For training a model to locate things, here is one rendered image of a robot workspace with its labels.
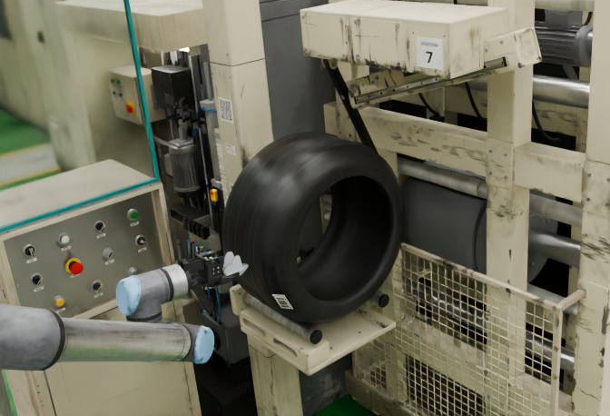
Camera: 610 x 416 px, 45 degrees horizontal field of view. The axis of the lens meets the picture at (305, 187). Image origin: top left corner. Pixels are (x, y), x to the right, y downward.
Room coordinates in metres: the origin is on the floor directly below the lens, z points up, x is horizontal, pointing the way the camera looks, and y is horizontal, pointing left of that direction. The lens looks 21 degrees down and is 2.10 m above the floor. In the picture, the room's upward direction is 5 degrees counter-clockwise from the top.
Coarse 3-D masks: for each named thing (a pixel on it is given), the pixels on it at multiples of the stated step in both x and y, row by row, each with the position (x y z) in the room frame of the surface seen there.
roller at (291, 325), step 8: (248, 296) 2.09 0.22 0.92; (256, 304) 2.05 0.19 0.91; (264, 304) 2.02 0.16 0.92; (264, 312) 2.01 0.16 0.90; (272, 312) 1.98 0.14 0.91; (280, 320) 1.94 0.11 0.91; (288, 320) 1.92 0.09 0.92; (288, 328) 1.92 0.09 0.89; (296, 328) 1.88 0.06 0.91; (304, 328) 1.86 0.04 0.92; (312, 328) 1.85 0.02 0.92; (304, 336) 1.85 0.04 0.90; (312, 336) 1.83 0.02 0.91; (320, 336) 1.85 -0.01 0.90
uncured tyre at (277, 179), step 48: (288, 144) 2.02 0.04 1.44; (336, 144) 1.98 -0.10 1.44; (240, 192) 1.94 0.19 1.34; (288, 192) 1.84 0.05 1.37; (336, 192) 2.25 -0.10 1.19; (384, 192) 2.03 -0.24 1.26; (240, 240) 1.87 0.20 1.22; (288, 240) 1.79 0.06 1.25; (336, 240) 2.23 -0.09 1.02; (384, 240) 2.13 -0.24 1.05; (288, 288) 1.78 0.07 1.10; (336, 288) 2.09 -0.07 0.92
